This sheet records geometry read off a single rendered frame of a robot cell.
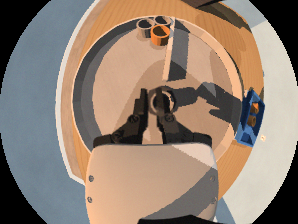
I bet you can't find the orange hollow ring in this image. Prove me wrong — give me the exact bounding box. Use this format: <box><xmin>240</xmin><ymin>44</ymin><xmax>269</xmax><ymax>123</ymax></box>
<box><xmin>247</xmin><ymin>115</ymin><xmax>256</xmax><ymax>127</ymax></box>
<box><xmin>250</xmin><ymin>103</ymin><xmax>259</xmax><ymax>114</ymax></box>

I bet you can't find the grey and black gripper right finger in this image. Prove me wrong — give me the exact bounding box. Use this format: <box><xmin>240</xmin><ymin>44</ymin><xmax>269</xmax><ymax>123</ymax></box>
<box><xmin>156</xmin><ymin>88</ymin><xmax>212</xmax><ymax>148</ymax></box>

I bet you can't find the blue crate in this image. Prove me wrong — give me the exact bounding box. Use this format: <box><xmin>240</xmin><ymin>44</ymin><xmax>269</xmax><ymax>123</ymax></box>
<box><xmin>233</xmin><ymin>89</ymin><xmax>265</xmax><ymax>148</ymax></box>

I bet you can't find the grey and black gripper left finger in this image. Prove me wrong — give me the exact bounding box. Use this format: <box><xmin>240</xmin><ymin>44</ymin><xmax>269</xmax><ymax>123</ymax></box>
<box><xmin>93</xmin><ymin>88</ymin><xmax>149</xmax><ymax>149</ymax></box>

